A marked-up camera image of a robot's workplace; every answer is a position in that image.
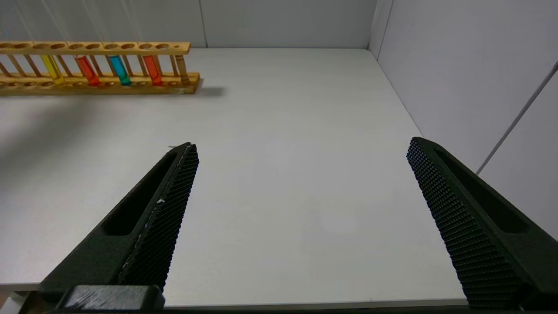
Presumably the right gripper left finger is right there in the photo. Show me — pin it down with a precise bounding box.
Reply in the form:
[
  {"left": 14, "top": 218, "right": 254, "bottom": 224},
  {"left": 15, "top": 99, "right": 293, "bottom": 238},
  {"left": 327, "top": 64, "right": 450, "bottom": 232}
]
[{"left": 38, "top": 142, "right": 200, "bottom": 302}]

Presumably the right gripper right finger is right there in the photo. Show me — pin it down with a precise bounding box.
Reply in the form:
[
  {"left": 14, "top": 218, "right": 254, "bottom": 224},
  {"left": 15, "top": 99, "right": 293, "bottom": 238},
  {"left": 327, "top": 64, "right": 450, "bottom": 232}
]
[{"left": 406, "top": 137, "right": 558, "bottom": 307}]

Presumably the test tube with orange pigment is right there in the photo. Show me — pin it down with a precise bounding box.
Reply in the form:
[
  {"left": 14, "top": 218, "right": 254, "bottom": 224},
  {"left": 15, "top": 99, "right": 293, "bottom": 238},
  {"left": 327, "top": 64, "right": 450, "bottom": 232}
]
[
  {"left": 130, "top": 0, "right": 164, "bottom": 87},
  {"left": 56, "top": 0, "right": 102, "bottom": 87}
]

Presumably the test tube with teal pigment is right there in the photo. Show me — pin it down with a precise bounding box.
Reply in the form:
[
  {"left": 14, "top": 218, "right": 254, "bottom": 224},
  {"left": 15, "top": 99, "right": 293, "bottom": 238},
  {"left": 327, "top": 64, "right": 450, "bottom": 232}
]
[{"left": 94, "top": 0, "right": 133, "bottom": 87}]

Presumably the test tube with yellow pigment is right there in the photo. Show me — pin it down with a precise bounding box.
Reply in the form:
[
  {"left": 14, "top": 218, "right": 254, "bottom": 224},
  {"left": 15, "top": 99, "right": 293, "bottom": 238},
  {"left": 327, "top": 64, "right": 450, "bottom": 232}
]
[{"left": 20, "top": 0, "right": 67, "bottom": 86}]

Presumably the wooden test tube rack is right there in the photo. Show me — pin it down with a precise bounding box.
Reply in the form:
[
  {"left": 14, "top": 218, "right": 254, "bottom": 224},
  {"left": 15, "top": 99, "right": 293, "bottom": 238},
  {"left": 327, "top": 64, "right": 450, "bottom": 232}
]
[{"left": 0, "top": 41, "right": 201, "bottom": 96}]

